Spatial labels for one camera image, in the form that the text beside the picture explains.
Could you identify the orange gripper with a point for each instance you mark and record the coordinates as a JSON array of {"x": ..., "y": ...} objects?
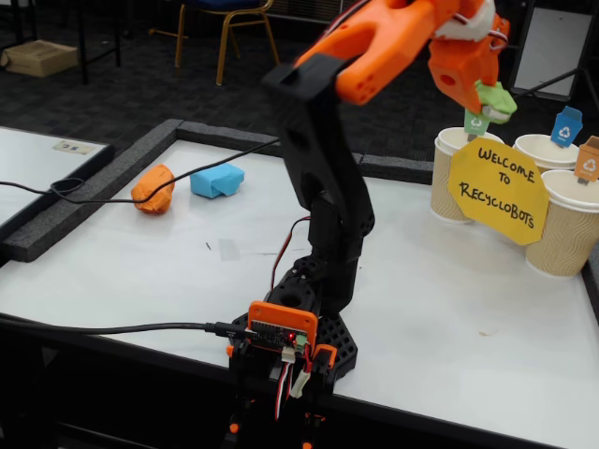
[{"x": 460, "y": 75}]

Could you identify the green paper wad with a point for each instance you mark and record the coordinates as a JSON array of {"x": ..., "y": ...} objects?
[{"x": 498, "y": 100}]

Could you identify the blue paper wad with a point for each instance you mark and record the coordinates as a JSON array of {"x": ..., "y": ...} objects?
[{"x": 215, "y": 180}]

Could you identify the orange and black robot arm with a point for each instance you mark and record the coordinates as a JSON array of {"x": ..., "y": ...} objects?
[{"x": 327, "y": 163}]

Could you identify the black robot base with clamp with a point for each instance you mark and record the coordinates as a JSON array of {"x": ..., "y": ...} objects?
[{"x": 337, "y": 341}]

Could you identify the green recycling bin tag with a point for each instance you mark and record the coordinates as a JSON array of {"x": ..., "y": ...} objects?
[{"x": 475, "y": 125}]

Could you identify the black tripod leg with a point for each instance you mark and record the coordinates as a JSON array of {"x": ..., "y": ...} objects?
[{"x": 547, "y": 85}]

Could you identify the paper cup with blue tag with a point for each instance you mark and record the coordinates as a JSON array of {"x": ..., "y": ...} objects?
[{"x": 538, "y": 154}]

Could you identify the yellow welcome sign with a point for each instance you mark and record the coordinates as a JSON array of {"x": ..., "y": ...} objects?
[{"x": 496, "y": 192}]

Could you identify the short black foam border strip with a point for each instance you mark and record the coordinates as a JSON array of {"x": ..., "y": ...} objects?
[
  {"x": 592, "y": 299},
  {"x": 402, "y": 168}
]

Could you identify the blue recycling bin tag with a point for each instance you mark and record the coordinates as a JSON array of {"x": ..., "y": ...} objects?
[{"x": 565, "y": 128}]

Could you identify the paper cup with green tag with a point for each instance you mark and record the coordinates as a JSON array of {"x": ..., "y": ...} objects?
[{"x": 442, "y": 196}]

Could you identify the orange recycling bin tag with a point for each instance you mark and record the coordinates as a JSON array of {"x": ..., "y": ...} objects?
[{"x": 589, "y": 161}]

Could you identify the paper cup with orange tag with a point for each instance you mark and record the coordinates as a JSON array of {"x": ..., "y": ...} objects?
[{"x": 566, "y": 234}]

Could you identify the orange controller board housing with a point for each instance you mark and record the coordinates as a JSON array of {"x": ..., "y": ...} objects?
[{"x": 281, "y": 315}]

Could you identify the orange paper ball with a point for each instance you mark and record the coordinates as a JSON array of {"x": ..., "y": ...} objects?
[{"x": 153, "y": 189}]

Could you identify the black metal table legs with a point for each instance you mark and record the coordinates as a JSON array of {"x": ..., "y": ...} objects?
[{"x": 83, "y": 47}]

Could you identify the small paper label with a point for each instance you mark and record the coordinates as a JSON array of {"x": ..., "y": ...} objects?
[{"x": 72, "y": 148}]

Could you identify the brown cardboard box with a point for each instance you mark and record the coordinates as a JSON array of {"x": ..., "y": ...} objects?
[{"x": 39, "y": 58}]

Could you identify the white panel with dark frame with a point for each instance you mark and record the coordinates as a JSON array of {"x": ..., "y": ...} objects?
[{"x": 547, "y": 51}]

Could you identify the gold frame blue seat chair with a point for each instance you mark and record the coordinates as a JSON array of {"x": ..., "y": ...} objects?
[{"x": 220, "y": 4}]

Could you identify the white board with black frame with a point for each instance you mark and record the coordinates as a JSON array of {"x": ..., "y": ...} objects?
[{"x": 28, "y": 159}]

